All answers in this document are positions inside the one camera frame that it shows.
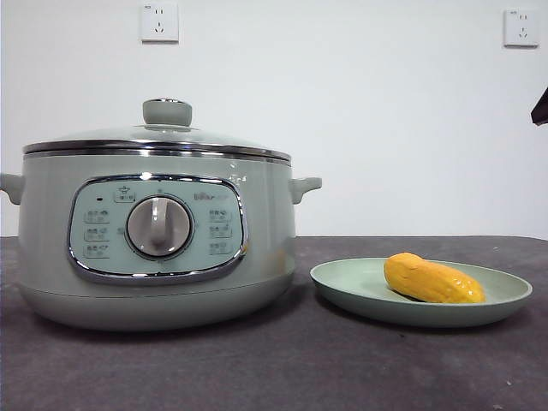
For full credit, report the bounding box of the pale green electric steamer pot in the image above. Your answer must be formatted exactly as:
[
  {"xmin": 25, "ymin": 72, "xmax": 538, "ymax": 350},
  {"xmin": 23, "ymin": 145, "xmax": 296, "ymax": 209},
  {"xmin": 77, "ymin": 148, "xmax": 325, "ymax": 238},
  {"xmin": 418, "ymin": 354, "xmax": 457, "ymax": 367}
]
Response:
[{"xmin": 0, "ymin": 149, "xmax": 323, "ymax": 333}]

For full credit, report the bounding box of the white wall socket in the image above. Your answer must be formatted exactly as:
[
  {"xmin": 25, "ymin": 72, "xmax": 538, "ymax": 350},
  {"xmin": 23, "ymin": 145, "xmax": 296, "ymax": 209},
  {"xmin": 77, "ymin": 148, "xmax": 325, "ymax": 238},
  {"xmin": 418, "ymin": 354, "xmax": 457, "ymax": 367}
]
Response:
[
  {"xmin": 503, "ymin": 9, "xmax": 540, "ymax": 49},
  {"xmin": 140, "ymin": 2, "xmax": 180, "ymax": 44}
]

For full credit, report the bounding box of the yellow corn cob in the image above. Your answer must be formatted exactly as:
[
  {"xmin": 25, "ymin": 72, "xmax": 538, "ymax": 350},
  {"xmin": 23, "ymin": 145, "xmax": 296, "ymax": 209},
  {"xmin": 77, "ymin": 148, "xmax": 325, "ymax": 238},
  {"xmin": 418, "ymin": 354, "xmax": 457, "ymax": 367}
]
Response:
[{"xmin": 383, "ymin": 252, "xmax": 487, "ymax": 305}]

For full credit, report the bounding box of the pale green round plate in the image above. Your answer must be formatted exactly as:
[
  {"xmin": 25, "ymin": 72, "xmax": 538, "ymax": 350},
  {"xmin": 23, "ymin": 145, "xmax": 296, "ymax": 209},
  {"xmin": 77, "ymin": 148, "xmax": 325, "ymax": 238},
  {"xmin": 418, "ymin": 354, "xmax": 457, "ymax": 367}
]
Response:
[{"xmin": 309, "ymin": 256, "xmax": 534, "ymax": 329}]

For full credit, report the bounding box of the glass lid with green knob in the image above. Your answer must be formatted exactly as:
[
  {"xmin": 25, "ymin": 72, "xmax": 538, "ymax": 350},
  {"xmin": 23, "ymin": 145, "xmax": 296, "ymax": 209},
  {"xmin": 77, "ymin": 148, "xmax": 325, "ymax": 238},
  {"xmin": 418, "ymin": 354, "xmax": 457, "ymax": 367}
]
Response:
[{"xmin": 21, "ymin": 97, "xmax": 292, "ymax": 158}]

